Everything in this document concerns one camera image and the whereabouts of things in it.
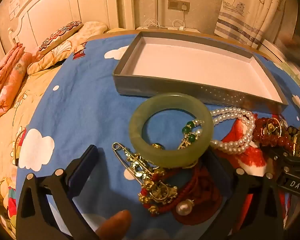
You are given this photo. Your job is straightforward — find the grey cardboard box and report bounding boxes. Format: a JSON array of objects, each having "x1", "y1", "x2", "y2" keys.
[{"x1": 112, "y1": 31, "x2": 289, "y2": 115}]

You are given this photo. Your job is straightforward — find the charm safety pin brooch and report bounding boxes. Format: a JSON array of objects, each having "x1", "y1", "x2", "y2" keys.
[{"x1": 112, "y1": 142, "x2": 178, "y2": 202}]

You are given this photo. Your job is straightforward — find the red bead bracelet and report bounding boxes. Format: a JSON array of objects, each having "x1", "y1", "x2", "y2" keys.
[{"x1": 252, "y1": 117, "x2": 294, "y2": 153}]

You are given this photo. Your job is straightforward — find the silver crystal earrings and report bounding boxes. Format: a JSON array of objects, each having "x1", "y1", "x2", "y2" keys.
[{"x1": 175, "y1": 199, "x2": 196, "y2": 216}]

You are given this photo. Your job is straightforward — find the wall paper note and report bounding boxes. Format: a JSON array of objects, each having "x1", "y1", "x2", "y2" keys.
[{"x1": 9, "y1": 0, "x2": 20, "y2": 20}]

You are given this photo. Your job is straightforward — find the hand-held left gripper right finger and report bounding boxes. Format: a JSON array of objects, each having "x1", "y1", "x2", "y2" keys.
[{"x1": 202, "y1": 151, "x2": 284, "y2": 240}]

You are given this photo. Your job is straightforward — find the printed curtain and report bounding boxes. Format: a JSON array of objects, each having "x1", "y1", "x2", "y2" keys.
[{"x1": 214, "y1": 0, "x2": 290, "y2": 49}]

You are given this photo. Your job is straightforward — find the pink folded quilt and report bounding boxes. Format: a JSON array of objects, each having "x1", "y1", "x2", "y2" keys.
[{"x1": 0, "y1": 42, "x2": 33, "y2": 123}]

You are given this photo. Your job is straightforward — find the blue printed cloth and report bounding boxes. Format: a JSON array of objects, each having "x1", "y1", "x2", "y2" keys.
[{"x1": 15, "y1": 34, "x2": 300, "y2": 240}]

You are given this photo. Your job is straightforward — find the gold bangle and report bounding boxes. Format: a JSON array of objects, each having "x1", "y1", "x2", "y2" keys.
[{"x1": 287, "y1": 126, "x2": 300, "y2": 157}]

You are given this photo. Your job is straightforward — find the person's left hand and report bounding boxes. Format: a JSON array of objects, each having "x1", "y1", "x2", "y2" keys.
[{"x1": 94, "y1": 209, "x2": 132, "y2": 240}]

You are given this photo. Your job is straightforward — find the wall socket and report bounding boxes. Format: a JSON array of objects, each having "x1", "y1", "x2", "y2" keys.
[{"x1": 167, "y1": 0, "x2": 190, "y2": 12}]

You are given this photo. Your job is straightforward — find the white bed headboard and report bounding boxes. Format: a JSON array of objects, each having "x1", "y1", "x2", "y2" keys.
[{"x1": 7, "y1": 0, "x2": 125, "y2": 46}]

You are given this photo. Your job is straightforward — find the red cord bracelet gold beads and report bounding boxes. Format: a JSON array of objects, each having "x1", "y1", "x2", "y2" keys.
[{"x1": 139, "y1": 165, "x2": 222, "y2": 217}]

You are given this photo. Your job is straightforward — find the white pearl necklace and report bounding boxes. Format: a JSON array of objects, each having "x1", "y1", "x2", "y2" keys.
[{"x1": 210, "y1": 107, "x2": 256, "y2": 155}]

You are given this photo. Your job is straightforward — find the white charger cable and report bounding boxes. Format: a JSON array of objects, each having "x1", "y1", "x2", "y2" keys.
[{"x1": 172, "y1": 10, "x2": 187, "y2": 30}]

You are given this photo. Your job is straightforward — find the green jade bangle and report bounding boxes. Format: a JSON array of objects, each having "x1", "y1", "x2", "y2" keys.
[{"x1": 129, "y1": 93, "x2": 214, "y2": 168}]

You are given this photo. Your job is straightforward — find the yellow pillow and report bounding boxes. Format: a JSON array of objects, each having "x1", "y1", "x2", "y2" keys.
[{"x1": 27, "y1": 21, "x2": 108, "y2": 75}]

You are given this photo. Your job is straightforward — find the white nightstand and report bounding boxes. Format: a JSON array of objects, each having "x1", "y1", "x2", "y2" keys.
[{"x1": 136, "y1": 25, "x2": 200, "y2": 33}]

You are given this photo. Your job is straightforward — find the yellow bed sheet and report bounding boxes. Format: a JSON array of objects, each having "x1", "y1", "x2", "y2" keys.
[{"x1": 0, "y1": 65, "x2": 63, "y2": 230}]

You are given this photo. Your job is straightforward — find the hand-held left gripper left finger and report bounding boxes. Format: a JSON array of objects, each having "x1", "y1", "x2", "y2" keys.
[{"x1": 16, "y1": 144, "x2": 100, "y2": 240}]

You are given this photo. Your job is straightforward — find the embroidered pillow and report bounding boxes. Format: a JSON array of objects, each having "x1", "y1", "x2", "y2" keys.
[{"x1": 37, "y1": 20, "x2": 82, "y2": 55}]

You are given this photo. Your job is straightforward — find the green bead bracelet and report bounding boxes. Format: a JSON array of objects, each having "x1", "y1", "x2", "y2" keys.
[{"x1": 178, "y1": 119, "x2": 205, "y2": 150}]

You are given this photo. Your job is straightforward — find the white lamp cable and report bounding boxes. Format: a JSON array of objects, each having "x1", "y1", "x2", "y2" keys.
[{"x1": 143, "y1": 17, "x2": 161, "y2": 29}]

